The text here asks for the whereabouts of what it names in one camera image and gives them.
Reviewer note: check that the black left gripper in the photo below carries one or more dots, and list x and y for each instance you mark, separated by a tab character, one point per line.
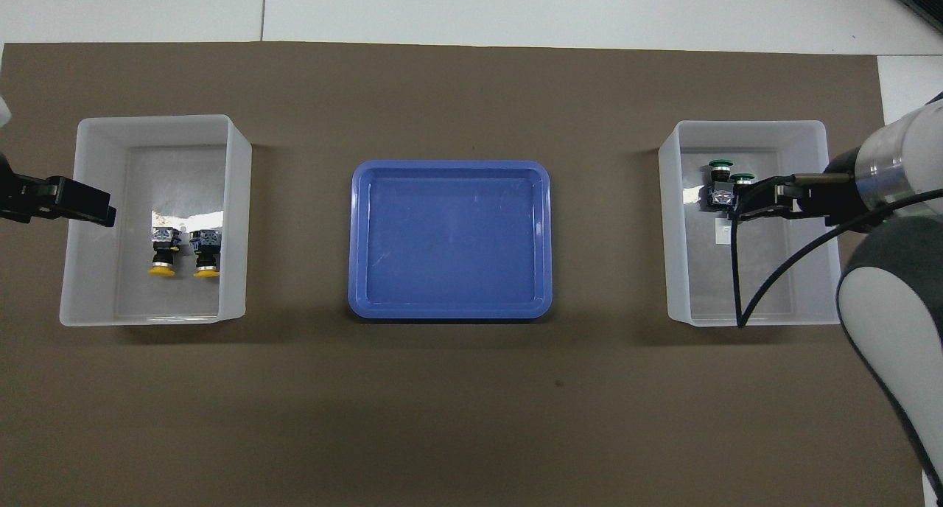
13	194

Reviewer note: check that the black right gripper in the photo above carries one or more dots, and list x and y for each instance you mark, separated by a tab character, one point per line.
829	194

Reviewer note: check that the green push button switch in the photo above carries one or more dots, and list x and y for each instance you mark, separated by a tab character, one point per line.
722	194
742	177

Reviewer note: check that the yellow push button switch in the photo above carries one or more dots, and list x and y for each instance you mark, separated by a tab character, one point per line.
206	255
162	253

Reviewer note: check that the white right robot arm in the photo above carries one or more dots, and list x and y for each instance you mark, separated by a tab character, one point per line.
899	359

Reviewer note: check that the small white sticker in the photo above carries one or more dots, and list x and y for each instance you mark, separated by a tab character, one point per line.
723	234

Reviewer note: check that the translucent white plastic box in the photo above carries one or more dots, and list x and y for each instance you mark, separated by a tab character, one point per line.
773	286
110	286

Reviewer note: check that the blue plastic tray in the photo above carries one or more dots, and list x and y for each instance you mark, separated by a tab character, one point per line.
449	242

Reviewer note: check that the brown table mat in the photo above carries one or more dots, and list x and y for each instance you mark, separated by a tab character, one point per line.
471	418

